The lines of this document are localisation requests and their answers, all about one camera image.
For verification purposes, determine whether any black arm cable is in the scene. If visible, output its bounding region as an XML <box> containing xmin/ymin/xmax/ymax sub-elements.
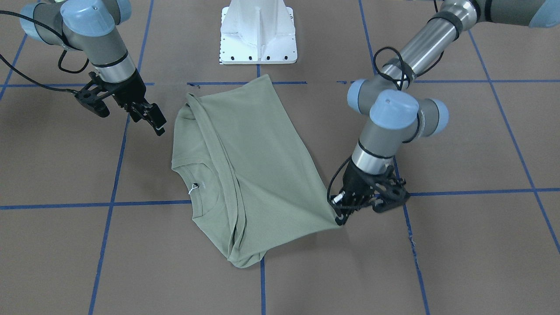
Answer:
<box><xmin>0</xmin><ymin>10</ymin><xmax>90</xmax><ymax>93</ymax></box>
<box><xmin>326</xmin><ymin>46</ymin><xmax>445</xmax><ymax>197</ymax></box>

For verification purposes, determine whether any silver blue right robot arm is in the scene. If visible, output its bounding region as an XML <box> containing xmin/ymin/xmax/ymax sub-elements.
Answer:
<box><xmin>20</xmin><ymin>0</ymin><xmax>166</xmax><ymax>136</ymax></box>

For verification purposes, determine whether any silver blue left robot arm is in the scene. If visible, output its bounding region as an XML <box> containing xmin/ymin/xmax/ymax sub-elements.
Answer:
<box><xmin>327</xmin><ymin>0</ymin><xmax>559</xmax><ymax>226</ymax></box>

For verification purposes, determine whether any sage green long-sleeve shirt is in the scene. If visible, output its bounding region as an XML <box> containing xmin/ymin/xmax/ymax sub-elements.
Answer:
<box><xmin>171</xmin><ymin>75</ymin><xmax>338</xmax><ymax>268</ymax></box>

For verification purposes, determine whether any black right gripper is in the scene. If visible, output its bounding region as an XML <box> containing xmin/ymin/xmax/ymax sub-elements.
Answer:
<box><xmin>75</xmin><ymin>70</ymin><xmax>167</xmax><ymax>136</ymax></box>

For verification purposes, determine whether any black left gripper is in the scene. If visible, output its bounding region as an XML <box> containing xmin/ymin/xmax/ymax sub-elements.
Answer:
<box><xmin>330</xmin><ymin>157</ymin><xmax>410</xmax><ymax>226</ymax></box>

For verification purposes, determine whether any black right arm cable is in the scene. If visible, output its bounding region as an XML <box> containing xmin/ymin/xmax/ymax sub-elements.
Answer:
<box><xmin>0</xmin><ymin>10</ymin><xmax>90</xmax><ymax>93</ymax></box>

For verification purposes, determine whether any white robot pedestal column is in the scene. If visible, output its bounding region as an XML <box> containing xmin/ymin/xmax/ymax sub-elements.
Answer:
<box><xmin>219</xmin><ymin>0</ymin><xmax>298</xmax><ymax>65</ymax></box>

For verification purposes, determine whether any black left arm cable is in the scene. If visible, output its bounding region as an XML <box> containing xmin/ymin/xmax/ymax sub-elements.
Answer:
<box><xmin>326</xmin><ymin>46</ymin><xmax>445</xmax><ymax>197</ymax></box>

